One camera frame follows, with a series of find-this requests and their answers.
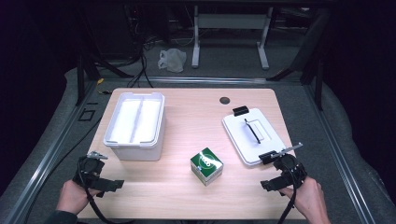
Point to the person's left hand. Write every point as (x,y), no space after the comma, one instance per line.
(73,199)

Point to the clear plastic bag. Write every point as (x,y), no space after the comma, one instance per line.
(172,60)

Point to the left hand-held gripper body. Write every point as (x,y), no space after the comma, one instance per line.
(90,168)

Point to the white plastic storage bin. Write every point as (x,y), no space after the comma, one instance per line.
(137,154)

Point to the green and white box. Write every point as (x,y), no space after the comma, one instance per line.
(207,163)

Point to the silver metal rail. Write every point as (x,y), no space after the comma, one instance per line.
(46,161)
(339,149)

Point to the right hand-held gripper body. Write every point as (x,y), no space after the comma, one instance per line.
(291,168)

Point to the person's right hand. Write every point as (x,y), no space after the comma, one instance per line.
(308,196)

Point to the black metal stand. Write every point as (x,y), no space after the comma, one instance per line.
(81,81)
(318,87)

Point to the white bin lid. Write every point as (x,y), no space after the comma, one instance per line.
(124,121)

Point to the white metal desk frame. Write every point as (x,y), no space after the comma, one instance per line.
(232,21)

